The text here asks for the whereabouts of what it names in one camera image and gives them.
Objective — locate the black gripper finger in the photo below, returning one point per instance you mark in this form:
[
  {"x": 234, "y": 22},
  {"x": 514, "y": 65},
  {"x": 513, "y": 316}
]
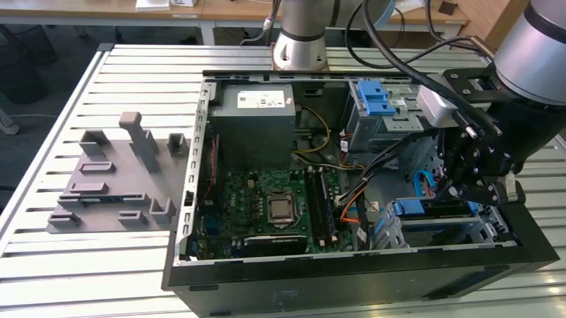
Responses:
[
  {"x": 482, "y": 193},
  {"x": 469, "y": 155}
]

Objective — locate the hard disk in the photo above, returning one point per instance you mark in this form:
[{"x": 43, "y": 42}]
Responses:
[{"x": 409, "y": 208}]

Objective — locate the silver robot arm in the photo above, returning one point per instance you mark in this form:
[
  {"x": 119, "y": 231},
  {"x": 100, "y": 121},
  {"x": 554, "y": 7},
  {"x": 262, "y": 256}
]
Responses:
[{"x": 530, "y": 49}]

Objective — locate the metal disk bay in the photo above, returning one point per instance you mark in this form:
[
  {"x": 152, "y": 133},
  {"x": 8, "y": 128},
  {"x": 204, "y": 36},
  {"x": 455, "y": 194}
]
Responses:
[{"x": 442, "y": 222}]

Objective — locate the metal drive cage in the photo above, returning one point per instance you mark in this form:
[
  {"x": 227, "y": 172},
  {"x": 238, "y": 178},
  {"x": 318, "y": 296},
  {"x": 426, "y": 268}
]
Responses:
[{"x": 362, "y": 132}]

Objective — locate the blue drive latch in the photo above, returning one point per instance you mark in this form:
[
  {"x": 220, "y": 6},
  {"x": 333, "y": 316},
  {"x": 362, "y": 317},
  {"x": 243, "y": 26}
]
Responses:
[{"x": 374, "y": 97}]

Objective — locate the wooden cabinet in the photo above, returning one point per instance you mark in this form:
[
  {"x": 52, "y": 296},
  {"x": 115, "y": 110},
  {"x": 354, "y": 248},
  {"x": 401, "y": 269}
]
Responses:
[{"x": 499, "y": 20}]

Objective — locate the black PC case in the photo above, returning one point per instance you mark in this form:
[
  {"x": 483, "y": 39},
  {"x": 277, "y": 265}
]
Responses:
[{"x": 354, "y": 285}]

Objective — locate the small black box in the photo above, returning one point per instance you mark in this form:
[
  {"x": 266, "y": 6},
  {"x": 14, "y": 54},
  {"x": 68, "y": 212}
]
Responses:
[{"x": 447, "y": 8}]

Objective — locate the CPU socket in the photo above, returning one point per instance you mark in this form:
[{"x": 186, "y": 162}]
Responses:
[{"x": 283, "y": 194}]

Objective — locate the silver CPU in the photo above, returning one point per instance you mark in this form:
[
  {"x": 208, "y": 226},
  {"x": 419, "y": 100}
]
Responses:
[{"x": 281, "y": 209}]

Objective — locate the grey power supply unit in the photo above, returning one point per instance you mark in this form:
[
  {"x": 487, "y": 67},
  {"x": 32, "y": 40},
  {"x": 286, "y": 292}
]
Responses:
[{"x": 253, "y": 139}]

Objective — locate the black graphics card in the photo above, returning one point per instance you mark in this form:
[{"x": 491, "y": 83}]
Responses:
[{"x": 274, "y": 243}]

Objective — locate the green motherboard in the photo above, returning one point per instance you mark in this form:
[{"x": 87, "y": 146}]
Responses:
[{"x": 243, "y": 198}]

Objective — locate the small white box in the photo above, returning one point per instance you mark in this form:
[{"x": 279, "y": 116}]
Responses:
[{"x": 182, "y": 2}]

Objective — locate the grey parts rack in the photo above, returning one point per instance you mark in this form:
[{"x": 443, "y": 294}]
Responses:
[{"x": 115, "y": 172}]

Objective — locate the green RAM stick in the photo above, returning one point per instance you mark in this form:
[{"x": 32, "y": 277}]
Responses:
[{"x": 99, "y": 199}]

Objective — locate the wooden desk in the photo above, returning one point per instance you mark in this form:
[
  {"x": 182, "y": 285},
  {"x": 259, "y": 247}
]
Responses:
[{"x": 132, "y": 16}]

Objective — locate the black mesh bin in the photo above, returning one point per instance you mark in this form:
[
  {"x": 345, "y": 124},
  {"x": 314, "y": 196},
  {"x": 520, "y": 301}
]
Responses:
[{"x": 27, "y": 66}]

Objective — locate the grey stand foot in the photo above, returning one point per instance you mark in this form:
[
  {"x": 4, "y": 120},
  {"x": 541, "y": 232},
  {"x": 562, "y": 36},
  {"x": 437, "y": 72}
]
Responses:
[{"x": 8, "y": 124}]

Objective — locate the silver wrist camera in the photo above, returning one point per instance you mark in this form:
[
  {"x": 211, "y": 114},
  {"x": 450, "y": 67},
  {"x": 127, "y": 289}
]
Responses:
[{"x": 435, "y": 106}]

